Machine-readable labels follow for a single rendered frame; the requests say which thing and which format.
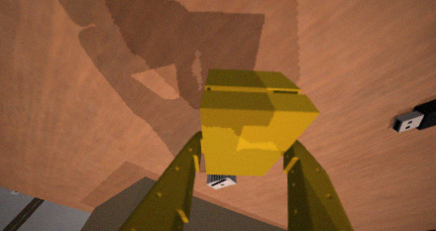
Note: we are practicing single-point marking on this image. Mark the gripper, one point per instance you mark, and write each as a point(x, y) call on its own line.
point(312, 201)

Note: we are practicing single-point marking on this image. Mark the yellow box lid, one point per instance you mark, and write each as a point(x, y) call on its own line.
point(245, 133)

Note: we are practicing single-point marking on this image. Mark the black usb flash drive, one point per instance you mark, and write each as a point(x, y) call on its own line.
point(423, 116)

